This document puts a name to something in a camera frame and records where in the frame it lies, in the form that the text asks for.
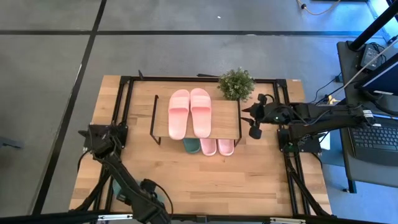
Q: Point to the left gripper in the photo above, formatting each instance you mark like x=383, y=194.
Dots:
x=149, y=187

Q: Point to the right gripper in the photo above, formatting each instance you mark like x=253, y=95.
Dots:
x=276, y=113

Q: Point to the wooden shelf with black frame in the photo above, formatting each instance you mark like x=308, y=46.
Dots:
x=222, y=118

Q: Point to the green rubber slide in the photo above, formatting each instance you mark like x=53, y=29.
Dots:
x=191, y=145
x=115, y=188

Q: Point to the pink rubber slide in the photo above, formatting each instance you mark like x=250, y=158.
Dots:
x=225, y=147
x=200, y=113
x=208, y=147
x=178, y=115

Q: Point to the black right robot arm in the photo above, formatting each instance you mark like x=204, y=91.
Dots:
x=326, y=115

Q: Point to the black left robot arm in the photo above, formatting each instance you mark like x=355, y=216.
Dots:
x=121, y=171

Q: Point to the potted green plant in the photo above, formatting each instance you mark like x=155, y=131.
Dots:
x=236, y=84

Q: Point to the white box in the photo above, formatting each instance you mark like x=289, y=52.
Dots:
x=325, y=141

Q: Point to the yellow plug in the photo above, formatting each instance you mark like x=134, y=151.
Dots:
x=331, y=100

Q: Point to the dark grey side desk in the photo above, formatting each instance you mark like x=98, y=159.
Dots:
x=345, y=77

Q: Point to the black keyboard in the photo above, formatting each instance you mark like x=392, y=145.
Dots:
x=376, y=146

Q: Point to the black power adapter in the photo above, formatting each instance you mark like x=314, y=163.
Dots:
x=370, y=56

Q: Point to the black monitor screen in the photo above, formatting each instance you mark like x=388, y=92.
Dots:
x=385, y=77

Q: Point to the black metal pole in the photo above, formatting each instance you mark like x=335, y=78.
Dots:
x=373, y=26

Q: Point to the black aluminium table frame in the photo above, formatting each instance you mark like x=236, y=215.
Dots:
x=199, y=79

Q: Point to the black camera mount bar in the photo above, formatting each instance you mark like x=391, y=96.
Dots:
x=62, y=217

